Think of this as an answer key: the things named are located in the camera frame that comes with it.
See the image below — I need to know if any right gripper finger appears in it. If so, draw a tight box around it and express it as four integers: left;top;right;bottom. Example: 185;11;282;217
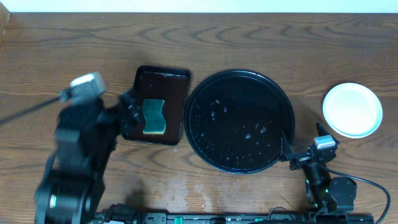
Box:
279;131;294;162
316;123;330;137

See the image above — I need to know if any green yellow sponge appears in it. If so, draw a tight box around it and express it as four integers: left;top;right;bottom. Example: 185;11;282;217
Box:
142;99;166;135

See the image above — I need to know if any light blue plate ketchup stain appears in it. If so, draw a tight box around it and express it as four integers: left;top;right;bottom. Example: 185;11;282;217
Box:
322;83;383;139

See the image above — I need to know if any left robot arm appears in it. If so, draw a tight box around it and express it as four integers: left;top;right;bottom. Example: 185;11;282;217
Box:
34;89;142;223

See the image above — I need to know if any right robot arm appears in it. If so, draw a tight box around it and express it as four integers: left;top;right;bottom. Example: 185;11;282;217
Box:
280;123;357;213

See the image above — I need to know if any black rectangular water tray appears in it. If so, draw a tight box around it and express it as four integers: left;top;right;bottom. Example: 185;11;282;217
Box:
123;65;190;146

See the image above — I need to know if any black round tray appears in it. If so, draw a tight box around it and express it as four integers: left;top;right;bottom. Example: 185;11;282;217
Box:
183;70;295;174

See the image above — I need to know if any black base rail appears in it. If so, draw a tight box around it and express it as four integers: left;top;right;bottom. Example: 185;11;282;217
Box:
93;203;374;224

